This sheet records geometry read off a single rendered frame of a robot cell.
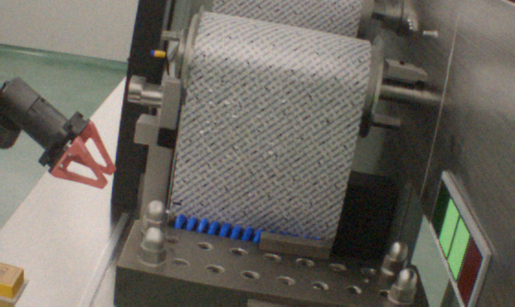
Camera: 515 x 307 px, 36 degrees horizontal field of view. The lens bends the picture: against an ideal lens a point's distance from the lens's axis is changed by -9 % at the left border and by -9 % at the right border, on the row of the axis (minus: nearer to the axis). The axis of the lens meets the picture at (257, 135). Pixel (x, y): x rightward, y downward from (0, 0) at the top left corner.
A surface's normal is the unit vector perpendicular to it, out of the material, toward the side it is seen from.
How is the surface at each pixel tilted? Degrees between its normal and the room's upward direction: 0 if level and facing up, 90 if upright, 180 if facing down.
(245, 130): 90
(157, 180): 90
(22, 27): 90
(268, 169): 90
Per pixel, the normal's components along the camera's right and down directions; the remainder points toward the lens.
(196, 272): 0.17, -0.95
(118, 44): -0.03, 0.26
